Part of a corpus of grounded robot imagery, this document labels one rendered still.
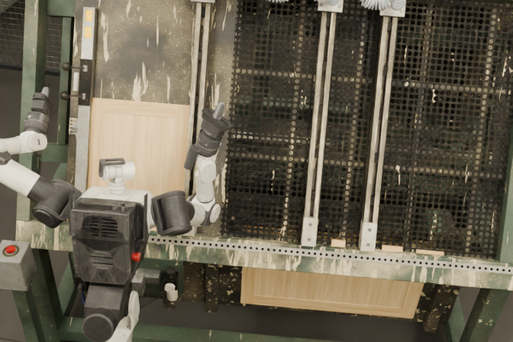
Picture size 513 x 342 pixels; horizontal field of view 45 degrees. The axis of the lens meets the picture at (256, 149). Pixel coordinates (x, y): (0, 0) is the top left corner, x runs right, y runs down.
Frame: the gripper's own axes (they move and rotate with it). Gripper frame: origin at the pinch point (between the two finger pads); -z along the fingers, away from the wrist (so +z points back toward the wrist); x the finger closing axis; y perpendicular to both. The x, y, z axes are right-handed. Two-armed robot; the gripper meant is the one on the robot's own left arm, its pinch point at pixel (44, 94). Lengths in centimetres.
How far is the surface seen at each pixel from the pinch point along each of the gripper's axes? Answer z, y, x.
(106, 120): 1.3, 23.0, 15.7
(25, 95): -3.5, -11.9, 8.5
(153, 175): 20, 45, 28
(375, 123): -3, 139, 6
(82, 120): 3.2, 13.0, 14.0
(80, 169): 21.2, 13.5, 25.7
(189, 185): 25, 62, 25
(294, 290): 48, 113, 93
